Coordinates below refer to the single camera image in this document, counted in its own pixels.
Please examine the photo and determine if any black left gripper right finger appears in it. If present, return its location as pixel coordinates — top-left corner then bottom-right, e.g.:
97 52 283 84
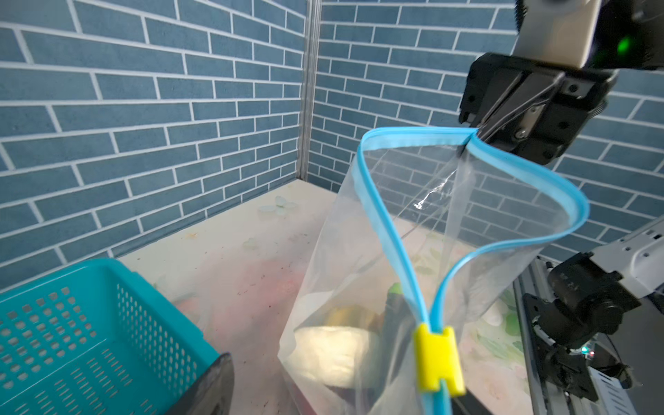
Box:
451 393 492 415

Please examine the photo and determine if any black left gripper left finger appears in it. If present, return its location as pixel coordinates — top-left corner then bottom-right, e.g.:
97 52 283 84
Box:
165 353 235 415

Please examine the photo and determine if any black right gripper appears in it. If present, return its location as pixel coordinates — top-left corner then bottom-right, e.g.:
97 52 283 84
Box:
458 53 617 165

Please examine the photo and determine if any white toy daikon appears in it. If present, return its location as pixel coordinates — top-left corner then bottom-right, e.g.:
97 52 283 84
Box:
285 326 381 389

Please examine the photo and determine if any teal plastic basket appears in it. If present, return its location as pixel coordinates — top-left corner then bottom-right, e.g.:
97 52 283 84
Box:
1 259 218 414

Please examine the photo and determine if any clear zip top bag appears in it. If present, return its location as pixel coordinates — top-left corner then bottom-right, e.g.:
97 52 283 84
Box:
278 127 590 414

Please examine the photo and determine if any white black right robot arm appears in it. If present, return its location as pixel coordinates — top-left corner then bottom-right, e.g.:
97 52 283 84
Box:
459 1 663 349

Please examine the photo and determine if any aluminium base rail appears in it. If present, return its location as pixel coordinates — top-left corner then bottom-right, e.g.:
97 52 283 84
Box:
513 256 644 415

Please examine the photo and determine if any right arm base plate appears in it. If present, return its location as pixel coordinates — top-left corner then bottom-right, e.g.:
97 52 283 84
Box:
520 292 634 403

